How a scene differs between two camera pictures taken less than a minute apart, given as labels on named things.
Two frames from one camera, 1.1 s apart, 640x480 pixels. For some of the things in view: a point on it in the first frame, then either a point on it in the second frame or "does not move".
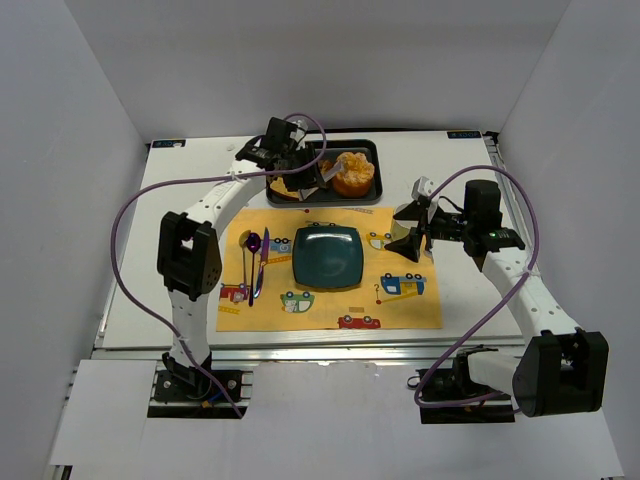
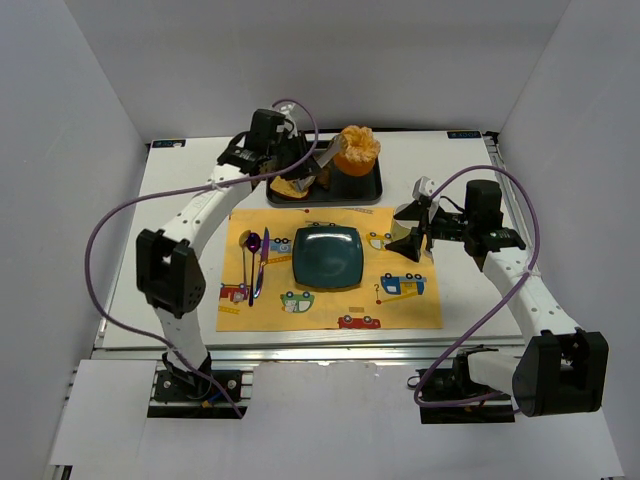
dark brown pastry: x=325 y=165 -> x=324 y=178
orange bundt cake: x=356 y=176 -> x=358 y=153
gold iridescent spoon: x=242 y=243 does not move
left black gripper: x=304 y=175 does not move
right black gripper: x=426 y=228 does not move
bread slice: x=279 y=187 does not move
